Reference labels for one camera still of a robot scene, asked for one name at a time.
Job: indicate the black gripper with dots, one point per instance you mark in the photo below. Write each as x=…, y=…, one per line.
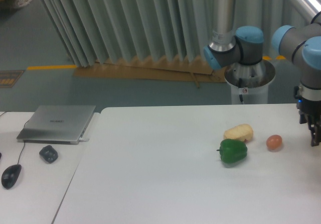
x=308, y=104

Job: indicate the pale bread loaf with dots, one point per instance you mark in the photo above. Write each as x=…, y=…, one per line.
x=242, y=132

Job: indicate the black computer mouse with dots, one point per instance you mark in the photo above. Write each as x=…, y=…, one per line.
x=10, y=176

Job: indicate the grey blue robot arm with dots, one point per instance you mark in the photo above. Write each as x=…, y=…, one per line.
x=240, y=52

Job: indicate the brown egg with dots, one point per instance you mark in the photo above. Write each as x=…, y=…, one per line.
x=274, y=142

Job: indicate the green bell pepper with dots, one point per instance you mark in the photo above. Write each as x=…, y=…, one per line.
x=232, y=151

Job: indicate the brown cardboard sheet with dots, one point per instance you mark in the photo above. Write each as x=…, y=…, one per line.
x=196, y=71

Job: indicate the white usb plug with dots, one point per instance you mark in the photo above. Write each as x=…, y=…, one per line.
x=83, y=140

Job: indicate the grey green pleated curtain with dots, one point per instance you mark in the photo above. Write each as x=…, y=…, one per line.
x=97, y=30

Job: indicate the silver closed laptop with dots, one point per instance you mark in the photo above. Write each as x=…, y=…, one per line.
x=61, y=124

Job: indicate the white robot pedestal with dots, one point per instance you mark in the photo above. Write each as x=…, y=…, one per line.
x=250, y=84

